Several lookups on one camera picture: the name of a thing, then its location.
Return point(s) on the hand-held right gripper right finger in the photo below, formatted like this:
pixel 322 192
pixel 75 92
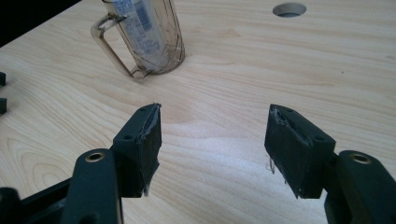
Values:
pixel 299 149

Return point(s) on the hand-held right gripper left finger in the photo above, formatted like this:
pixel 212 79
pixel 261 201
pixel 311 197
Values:
pixel 137 155

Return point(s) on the white blue toothpaste tube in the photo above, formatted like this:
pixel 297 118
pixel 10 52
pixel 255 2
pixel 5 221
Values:
pixel 143 34

